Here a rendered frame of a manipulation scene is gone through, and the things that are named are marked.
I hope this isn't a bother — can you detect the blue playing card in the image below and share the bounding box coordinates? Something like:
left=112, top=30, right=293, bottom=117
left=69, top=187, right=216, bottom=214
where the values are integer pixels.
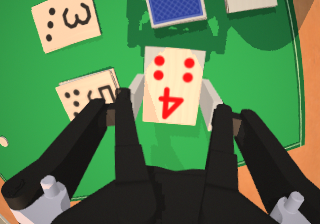
left=146, top=0, right=206, bottom=28

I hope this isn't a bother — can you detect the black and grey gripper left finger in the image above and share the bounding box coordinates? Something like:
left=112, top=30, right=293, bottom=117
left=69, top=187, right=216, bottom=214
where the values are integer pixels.
left=1, top=74, right=156, bottom=224

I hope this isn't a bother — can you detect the green card cloth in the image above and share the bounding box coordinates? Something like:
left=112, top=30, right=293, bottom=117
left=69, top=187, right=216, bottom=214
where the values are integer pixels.
left=0, top=0, right=299, bottom=197

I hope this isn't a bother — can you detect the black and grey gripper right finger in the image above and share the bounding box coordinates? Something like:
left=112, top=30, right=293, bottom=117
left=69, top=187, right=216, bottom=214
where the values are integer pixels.
left=198, top=79, right=320, bottom=224

